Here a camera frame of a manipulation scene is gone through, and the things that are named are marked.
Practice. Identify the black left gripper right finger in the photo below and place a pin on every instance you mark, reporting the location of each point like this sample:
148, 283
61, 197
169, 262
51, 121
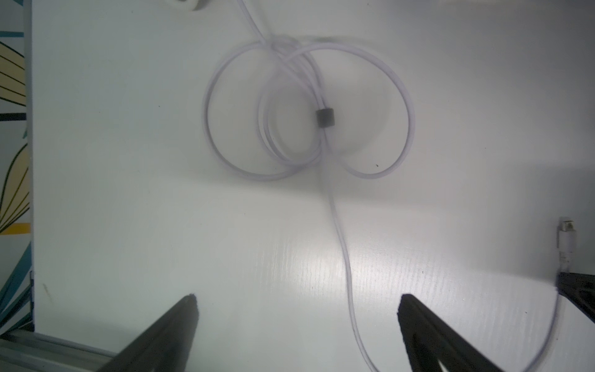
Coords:
432, 345

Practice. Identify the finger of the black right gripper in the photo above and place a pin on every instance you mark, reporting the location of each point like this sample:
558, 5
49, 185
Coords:
579, 290

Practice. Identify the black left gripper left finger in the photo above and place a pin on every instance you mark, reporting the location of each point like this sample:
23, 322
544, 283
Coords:
165, 345

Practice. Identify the aluminium front rail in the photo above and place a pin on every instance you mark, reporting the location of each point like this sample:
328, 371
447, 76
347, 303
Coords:
23, 350

